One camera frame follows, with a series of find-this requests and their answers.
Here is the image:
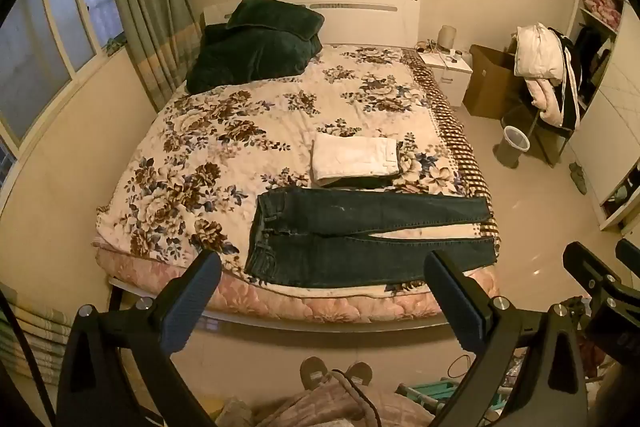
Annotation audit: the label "pink garment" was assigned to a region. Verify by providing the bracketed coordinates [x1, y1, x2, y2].
[524, 77, 568, 128]

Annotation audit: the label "teal rack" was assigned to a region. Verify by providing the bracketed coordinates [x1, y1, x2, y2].
[397, 379, 506, 413]

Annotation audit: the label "person's right shoe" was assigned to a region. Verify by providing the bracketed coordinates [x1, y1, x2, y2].
[345, 361, 373, 395]

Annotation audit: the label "floral quilt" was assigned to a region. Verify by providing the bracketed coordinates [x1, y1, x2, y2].
[92, 44, 501, 293]

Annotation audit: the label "white wardrobe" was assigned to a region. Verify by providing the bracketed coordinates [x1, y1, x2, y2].
[565, 0, 640, 233]

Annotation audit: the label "person's left shoe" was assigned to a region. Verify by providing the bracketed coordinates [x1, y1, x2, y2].
[299, 356, 328, 390]

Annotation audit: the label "black chair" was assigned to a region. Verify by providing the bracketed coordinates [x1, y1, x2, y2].
[500, 97, 573, 168]

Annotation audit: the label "white nightstand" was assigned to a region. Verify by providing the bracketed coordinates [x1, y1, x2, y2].
[417, 49, 473, 108]

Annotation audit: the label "person's shoe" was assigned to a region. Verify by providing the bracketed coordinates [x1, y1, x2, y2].
[345, 361, 373, 395]
[299, 356, 328, 390]

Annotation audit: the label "person's pink pajama legs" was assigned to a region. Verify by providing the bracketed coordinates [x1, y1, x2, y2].
[255, 379, 436, 427]

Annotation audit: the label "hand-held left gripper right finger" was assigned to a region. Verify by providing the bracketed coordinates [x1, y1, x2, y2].
[424, 249, 588, 427]

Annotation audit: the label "black garment with white stripes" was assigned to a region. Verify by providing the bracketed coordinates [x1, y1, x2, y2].
[547, 27, 586, 132]

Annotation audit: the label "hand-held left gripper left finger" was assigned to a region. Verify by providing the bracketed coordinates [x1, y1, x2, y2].
[55, 249, 223, 427]

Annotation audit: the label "folded white pants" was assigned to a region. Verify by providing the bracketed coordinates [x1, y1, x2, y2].
[310, 134, 403, 188]

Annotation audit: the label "black cable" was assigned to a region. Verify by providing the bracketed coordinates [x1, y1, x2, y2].
[325, 369, 386, 427]

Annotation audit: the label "grey trash bin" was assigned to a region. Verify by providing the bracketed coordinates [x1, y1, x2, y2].
[495, 125, 532, 170]

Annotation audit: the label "pink folded blanket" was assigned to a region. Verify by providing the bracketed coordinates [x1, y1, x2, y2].
[582, 0, 623, 28]

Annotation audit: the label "window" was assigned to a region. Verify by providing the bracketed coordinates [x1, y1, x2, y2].
[0, 0, 126, 158]

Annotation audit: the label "dark green pillow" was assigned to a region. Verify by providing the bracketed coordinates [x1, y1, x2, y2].
[226, 0, 325, 40]

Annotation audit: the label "dark green blanket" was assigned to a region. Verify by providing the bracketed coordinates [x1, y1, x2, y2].
[186, 24, 322, 94]

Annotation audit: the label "grey slippers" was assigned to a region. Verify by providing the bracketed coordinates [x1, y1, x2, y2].
[570, 162, 588, 195]

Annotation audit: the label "brown cardboard box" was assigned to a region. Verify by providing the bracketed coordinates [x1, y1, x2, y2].
[462, 44, 526, 120]

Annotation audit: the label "striped folded bedding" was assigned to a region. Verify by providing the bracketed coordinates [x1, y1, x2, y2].
[0, 292, 73, 378]

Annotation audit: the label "dark blue jeans pants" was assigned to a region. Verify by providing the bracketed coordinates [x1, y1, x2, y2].
[244, 186, 498, 290]

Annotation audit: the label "white bed headboard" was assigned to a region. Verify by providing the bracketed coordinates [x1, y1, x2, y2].
[202, 0, 423, 50]

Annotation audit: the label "green curtain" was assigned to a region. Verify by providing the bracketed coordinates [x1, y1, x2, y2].
[100, 0, 198, 112]

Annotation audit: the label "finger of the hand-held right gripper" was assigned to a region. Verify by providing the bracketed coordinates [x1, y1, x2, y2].
[616, 238, 640, 271]
[562, 243, 640, 309]

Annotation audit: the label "pink floral mattress pad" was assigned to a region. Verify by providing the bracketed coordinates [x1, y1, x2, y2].
[95, 247, 501, 325]

